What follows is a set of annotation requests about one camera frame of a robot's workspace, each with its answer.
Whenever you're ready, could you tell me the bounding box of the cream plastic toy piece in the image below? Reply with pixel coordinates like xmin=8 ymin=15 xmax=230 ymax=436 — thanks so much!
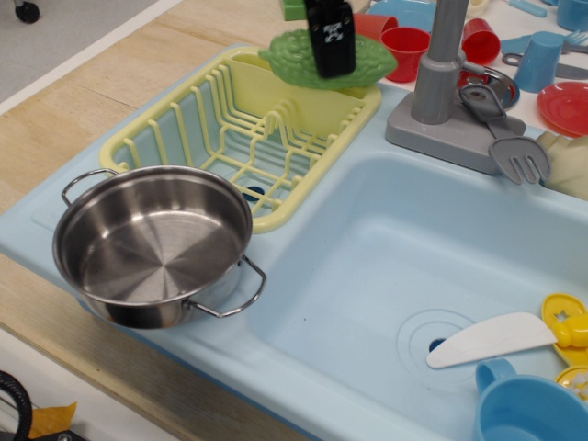
xmin=537 ymin=131 xmax=587 ymax=200

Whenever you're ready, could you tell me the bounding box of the blue plastic mug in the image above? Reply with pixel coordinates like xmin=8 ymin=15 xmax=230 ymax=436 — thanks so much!
xmin=472 ymin=358 xmax=587 ymax=441

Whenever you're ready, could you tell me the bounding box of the light blue toy sink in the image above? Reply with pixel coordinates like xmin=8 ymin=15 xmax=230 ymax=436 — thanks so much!
xmin=0 ymin=44 xmax=588 ymax=441

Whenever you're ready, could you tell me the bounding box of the red plastic cup right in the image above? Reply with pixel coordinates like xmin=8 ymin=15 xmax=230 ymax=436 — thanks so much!
xmin=461 ymin=18 xmax=501 ymax=65

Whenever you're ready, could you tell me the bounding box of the red plastic plate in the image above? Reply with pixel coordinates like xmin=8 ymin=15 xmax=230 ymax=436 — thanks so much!
xmin=537 ymin=82 xmax=587 ymax=138

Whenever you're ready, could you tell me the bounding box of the white plastic toy knife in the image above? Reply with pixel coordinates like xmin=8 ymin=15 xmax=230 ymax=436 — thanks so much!
xmin=426 ymin=312 xmax=558 ymax=369

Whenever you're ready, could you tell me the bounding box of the green bumpy toy squash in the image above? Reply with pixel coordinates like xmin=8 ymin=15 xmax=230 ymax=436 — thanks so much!
xmin=258 ymin=29 xmax=399 ymax=90

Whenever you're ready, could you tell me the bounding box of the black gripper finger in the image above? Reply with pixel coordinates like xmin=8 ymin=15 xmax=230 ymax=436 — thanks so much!
xmin=304 ymin=0 xmax=356 ymax=78

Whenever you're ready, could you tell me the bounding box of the grey plastic toy fork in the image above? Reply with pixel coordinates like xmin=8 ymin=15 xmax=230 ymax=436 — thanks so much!
xmin=459 ymin=85 xmax=552 ymax=185

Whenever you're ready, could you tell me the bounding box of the blue plastic plate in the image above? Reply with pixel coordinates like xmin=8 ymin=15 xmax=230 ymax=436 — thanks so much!
xmin=368 ymin=0 xmax=436 ymax=32

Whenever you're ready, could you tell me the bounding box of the black cable loop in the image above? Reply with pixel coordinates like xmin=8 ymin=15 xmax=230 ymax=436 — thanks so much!
xmin=0 ymin=369 xmax=34 ymax=441

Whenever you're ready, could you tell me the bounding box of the red plastic cup front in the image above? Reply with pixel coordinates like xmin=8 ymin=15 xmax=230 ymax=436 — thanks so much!
xmin=380 ymin=27 xmax=431 ymax=83

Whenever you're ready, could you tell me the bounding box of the blue upturned plastic cup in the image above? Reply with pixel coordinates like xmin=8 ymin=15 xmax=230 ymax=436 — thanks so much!
xmin=514 ymin=31 xmax=564 ymax=93

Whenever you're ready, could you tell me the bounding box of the red plastic cup lying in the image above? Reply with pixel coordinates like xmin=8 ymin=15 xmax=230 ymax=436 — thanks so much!
xmin=353 ymin=13 xmax=399 ymax=42

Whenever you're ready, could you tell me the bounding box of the yellow plastic toy utensil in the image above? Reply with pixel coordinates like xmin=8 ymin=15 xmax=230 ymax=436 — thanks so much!
xmin=541 ymin=293 xmax=587 ymax=403

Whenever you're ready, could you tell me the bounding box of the yellow plastic dish rack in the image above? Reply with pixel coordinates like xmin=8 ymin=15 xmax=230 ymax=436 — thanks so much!
xmin=98 ymin=46 xmax=382 ymax=233

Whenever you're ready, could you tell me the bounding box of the stainless steel pot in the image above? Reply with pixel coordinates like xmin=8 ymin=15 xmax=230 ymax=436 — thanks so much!
xmin=52 ymin=165 xmax=255 ymax=330

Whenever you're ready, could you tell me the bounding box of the yellow tape piece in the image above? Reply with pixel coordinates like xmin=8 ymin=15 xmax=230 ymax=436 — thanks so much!
xmin=28 ymin=401 xmax=77 ymax=439

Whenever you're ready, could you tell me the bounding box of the green plastic block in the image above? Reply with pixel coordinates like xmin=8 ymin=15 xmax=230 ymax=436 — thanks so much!
xmin=281 ymin=0 xmax=307 ymax=21

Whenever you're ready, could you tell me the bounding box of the grey toy faucet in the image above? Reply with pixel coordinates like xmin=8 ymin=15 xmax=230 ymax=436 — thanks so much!
xmin=385 ymin=1 xmax=499 ymax=175

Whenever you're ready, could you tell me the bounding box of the metal lid with knob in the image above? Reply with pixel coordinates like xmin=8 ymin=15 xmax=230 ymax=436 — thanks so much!
xmin=458 ymin=69 xmax=520 ymax=109

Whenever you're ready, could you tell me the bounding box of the black caster wheel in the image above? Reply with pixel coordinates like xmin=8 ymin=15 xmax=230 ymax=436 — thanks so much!
xmin=14 ymin=0 xmax=40 ymax=24

